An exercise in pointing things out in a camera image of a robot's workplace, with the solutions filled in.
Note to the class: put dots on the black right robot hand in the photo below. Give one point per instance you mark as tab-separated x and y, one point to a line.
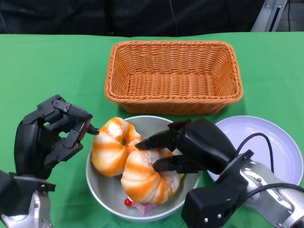
204	142

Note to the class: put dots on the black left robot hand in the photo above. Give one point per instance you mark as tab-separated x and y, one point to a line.
28	147

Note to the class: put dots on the orange striped bread bun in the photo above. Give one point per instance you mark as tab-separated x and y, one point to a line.
109	152
142	183

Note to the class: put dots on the grey-green bowl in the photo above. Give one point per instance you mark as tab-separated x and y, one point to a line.
104	190

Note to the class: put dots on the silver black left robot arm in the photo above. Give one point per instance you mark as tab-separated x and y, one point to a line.
23	202

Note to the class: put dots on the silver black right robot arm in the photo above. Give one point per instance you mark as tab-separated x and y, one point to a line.
261	183

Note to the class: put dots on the orange wicker basket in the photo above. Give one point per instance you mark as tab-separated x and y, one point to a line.
171	83

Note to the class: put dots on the lavender plate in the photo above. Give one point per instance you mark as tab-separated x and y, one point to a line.
280	147

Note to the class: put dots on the pink cake slice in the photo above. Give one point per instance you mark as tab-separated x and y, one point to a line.
145	207

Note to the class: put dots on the green tablecloth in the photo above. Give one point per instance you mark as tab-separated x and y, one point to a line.
59	71

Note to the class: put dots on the black backdrop cloth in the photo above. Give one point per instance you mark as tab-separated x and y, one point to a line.
71	16

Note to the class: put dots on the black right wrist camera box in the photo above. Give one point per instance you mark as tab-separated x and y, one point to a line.
209	206

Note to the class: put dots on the aluminium frame post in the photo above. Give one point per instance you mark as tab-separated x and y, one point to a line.
263	16

